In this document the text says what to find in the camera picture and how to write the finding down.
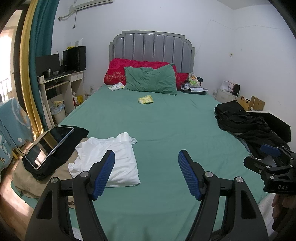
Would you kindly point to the yellow packet on bed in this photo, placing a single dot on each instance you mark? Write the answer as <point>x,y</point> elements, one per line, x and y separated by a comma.
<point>146,99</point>

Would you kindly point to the green pillow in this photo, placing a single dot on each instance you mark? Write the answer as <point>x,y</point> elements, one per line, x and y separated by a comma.
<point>145,79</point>

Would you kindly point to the right hand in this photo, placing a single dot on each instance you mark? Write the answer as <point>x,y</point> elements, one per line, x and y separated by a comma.
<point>280,202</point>

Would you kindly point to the cardboard box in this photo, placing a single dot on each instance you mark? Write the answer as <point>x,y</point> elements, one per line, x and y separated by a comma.
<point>256,104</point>

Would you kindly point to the black clothes pile right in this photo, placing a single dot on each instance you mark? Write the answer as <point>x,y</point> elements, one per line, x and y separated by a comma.
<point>254,131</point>

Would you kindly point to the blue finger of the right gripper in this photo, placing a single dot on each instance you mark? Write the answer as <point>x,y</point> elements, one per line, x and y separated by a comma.
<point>270,150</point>

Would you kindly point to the white wooden desk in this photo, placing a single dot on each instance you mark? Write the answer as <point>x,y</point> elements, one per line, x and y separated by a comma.
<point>65,88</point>

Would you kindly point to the yellow curtain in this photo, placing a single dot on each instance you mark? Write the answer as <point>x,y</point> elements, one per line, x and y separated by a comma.
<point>36,41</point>

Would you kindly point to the black computer tower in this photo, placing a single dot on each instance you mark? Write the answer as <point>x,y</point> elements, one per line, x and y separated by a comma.
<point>74,59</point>

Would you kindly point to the red pillow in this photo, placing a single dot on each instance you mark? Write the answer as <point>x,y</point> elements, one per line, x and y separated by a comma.
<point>116,72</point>

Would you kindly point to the tablet with dark screen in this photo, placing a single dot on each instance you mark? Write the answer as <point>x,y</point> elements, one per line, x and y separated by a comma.
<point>40,152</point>

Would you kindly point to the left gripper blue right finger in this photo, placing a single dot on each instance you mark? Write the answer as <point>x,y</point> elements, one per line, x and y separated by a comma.
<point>242,219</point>

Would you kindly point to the grey padded headboard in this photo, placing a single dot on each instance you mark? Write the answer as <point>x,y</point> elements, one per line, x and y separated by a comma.
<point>154,46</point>

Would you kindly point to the white air conditioner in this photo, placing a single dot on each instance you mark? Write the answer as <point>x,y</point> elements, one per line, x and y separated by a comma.
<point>81,5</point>

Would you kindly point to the blue patterned blanket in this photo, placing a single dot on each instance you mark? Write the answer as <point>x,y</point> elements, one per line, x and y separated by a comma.
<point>16,129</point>

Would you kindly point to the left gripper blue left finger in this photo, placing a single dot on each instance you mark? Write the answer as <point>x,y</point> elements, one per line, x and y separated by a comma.
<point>51,218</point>

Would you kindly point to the white paper on bed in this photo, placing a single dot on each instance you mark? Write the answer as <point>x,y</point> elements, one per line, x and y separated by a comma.
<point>117,86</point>

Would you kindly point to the white nightstand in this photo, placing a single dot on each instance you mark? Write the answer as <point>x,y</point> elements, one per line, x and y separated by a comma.
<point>225,96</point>

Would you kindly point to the white trash bin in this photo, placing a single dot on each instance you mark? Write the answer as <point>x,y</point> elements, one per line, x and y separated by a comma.
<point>58,113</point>

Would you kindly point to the black monitor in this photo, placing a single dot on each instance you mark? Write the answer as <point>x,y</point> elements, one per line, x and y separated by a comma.
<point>47,62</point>

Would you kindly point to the items pile beside pillow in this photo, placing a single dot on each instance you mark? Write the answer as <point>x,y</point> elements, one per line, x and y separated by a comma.
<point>193,85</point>

